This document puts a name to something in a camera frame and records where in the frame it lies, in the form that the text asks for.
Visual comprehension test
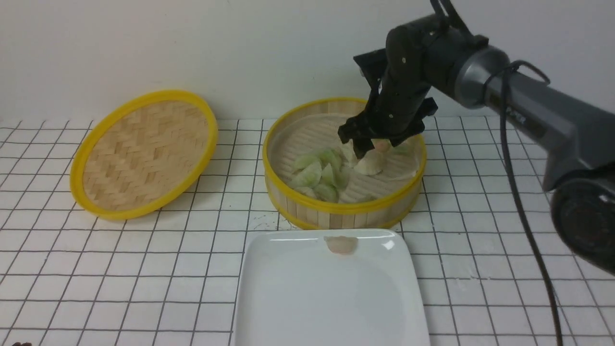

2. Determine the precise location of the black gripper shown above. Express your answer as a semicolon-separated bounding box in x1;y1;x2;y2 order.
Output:
338;19;437;155

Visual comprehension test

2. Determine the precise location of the cream white dumpling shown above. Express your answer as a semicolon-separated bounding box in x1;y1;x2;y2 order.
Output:
353;150;386;176

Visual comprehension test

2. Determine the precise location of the pale pink dumpling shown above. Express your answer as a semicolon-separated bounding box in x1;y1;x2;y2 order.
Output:
323;236;358;255

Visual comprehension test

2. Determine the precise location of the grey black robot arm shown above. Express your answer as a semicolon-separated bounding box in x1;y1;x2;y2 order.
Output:
337;13;615;274

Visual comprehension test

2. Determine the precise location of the white square ceramic plate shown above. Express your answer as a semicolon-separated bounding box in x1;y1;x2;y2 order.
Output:
234;229;431;346

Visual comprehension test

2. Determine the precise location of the pink dumpling back right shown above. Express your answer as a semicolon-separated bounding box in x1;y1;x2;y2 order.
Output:
371;139;392;153

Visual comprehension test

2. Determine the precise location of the pale green dumpling far right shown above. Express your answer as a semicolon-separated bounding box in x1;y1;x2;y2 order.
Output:
389;141;415;157

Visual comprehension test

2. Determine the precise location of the green dumpling center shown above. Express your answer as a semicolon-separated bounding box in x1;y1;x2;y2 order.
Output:
318;148;350;190

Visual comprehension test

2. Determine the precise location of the white steamer liner cloth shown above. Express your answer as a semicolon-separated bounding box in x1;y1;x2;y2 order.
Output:
267;113;423;204

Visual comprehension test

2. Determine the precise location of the yellow rimmed bamboo steamer basket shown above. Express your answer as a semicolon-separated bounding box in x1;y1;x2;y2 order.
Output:
263;97;428;229

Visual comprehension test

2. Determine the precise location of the green dumpling upper left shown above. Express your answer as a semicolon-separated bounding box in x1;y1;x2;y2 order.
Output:
292;153;321;172

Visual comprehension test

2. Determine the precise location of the green dumpling front left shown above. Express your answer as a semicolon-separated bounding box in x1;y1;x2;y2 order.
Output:
290;161;321;188

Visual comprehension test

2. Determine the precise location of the yellow rimmed bamboo steamer lid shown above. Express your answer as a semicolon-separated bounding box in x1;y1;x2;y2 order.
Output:
70;90;218;220

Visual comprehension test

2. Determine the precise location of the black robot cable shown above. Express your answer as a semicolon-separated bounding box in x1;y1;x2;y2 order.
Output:
430;0;564;346

